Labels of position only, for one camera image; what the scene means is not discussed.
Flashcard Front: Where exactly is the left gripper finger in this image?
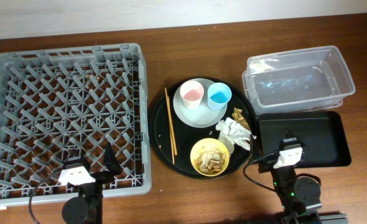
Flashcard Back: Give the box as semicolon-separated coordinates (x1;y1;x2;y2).
65;149;90;171
103;142;119;171

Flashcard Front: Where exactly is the gold foil wrapper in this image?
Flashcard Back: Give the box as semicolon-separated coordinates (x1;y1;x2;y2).
232;108;251;131

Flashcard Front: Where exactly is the white paper napkin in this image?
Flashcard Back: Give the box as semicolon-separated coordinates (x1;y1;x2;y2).
215;118;256;156

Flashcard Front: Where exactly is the yellow plastic bowl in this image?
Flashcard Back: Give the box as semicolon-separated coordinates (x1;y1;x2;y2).
190;138;230;177

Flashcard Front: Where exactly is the food scraps and rice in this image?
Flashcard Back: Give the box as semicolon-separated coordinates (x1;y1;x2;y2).
194;147;226;175

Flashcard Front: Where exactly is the blue plastic cup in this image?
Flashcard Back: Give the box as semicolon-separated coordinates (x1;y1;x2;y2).
207;82;232;110

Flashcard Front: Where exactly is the pink plastic cup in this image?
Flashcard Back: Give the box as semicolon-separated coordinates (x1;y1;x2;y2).
179;80;205;110

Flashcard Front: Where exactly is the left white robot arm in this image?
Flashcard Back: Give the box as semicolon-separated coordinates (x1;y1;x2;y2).
58;143;122;223

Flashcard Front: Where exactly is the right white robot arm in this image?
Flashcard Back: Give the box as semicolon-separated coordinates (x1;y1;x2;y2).
270;129;348;224

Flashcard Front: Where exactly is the clear plastic waste bin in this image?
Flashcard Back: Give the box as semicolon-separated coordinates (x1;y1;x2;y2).
242;45;356;115

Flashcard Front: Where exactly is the grey plastic dishwasher rack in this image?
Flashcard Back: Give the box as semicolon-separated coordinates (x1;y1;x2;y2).
0;43;152;209

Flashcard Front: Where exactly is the black rectangular tray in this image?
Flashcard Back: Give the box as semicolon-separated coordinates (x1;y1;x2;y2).
257;111;351;168

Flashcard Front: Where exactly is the round black serving tray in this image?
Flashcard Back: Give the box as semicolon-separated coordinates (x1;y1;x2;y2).
148;77;258;179

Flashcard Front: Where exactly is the grey round plate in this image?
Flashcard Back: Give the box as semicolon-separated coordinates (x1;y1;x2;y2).
172;78;227;128

